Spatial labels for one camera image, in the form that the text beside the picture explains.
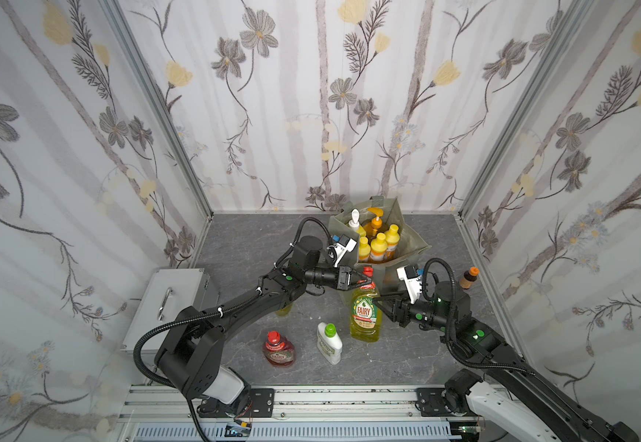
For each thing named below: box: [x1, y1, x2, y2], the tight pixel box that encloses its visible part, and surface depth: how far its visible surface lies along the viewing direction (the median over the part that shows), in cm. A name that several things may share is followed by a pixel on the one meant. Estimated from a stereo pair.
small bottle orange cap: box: [458, 267, 480, 290], surface depth 95 cm
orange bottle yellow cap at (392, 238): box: [384, 223, 401, 261], surface depth 88 cm
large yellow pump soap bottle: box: [348, 208, 367, 237], surface depth 86 cm
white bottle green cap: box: [316, 322, 343, 366], surface depth 72 cm
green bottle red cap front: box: [349, 267, 383, 344], surface depth 73 cm
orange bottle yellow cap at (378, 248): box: [370, 232, 388, 262], surface depth 87 cm
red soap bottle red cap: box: [263, 330, 296, 366], surface depth 72 cm
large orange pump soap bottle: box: [362, 207, 385, 239], surface depth 90 cm
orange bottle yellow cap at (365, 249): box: [359, 235, 372, 262], surface depth 85 cm
